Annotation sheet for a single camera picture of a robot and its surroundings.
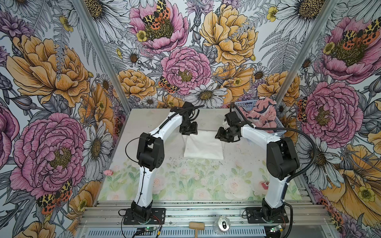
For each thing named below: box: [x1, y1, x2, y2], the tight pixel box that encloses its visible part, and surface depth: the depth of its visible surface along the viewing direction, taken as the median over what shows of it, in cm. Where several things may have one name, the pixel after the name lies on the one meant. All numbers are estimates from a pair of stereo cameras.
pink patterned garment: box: [238, 97, 277, 129], surface depth 114 cm
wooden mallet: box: [188, 221, 205, 238], surface depth 71 cm
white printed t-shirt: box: [181, 134, 225, 160], surface depth 98 cm
